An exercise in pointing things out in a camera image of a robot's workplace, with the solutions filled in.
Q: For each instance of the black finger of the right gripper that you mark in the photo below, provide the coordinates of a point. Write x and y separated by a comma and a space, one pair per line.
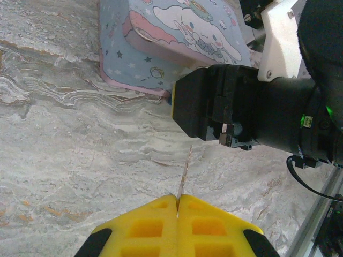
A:
193, 107

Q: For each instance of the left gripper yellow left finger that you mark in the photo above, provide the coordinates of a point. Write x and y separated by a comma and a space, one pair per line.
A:
150, 230

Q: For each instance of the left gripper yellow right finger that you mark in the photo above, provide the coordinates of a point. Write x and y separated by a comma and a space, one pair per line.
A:
209, 230

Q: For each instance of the blue cartoon dog tin box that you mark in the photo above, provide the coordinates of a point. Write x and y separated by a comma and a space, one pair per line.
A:
187, 24

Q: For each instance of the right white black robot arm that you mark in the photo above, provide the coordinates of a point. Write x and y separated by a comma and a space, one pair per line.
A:
332, 235

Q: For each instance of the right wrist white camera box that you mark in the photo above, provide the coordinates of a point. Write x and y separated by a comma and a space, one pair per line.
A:
278, 40

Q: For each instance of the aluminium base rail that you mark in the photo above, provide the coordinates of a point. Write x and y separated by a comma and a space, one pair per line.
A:
308, 227

